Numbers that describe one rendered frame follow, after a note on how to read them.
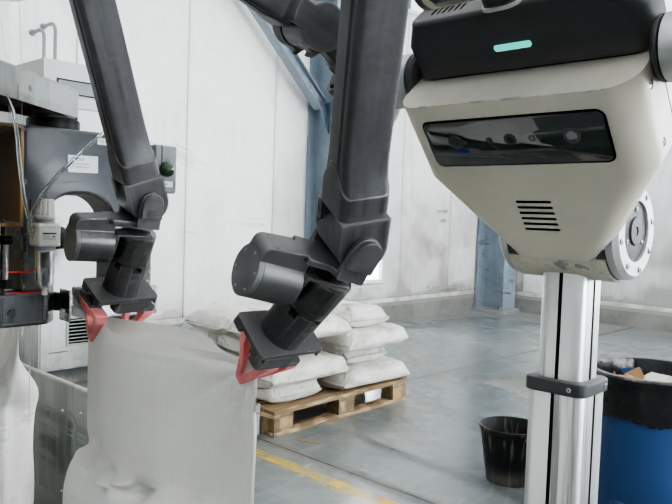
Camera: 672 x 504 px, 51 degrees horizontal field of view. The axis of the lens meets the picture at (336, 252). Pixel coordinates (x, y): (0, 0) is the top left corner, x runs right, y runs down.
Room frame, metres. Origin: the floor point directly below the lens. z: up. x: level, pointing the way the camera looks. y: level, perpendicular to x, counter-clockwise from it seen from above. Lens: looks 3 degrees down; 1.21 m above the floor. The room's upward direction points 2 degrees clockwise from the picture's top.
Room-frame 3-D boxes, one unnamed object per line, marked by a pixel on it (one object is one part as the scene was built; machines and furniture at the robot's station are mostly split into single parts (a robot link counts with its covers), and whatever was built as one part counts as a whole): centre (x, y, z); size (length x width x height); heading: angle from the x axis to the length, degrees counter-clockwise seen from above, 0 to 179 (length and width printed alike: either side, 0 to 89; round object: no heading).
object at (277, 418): (4.49, 0.21, 0.07); 1.20 x 0.82 x 0.14; 139
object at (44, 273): (1.14, 0.47, 1.11); 0.03 x 0.03 x 0.06
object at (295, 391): (4.22, 0.43, 0.20); 0.66 x 0.44 x 0.12; 47
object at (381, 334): (4.58, -0.14, 0.44); 0.68 x 0.44 x 0.15; 137
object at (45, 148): (1.35, 0.53, 1.21); 0.30 x 0.25 x 0.30; 47
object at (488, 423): (3.28, -0.85, 0.13); 0.30 x 0.30 x 0.26
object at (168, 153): (1.38, 0.35, 1.28); 0.08 x 0.05 x 0.09; 47
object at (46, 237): (1.15, 0.47, 1.14); 0.05 x 0.04 x 0.16; 137
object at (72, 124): (1.27, 0.51, 1.35); 0.09 x 0.09 x 0.03
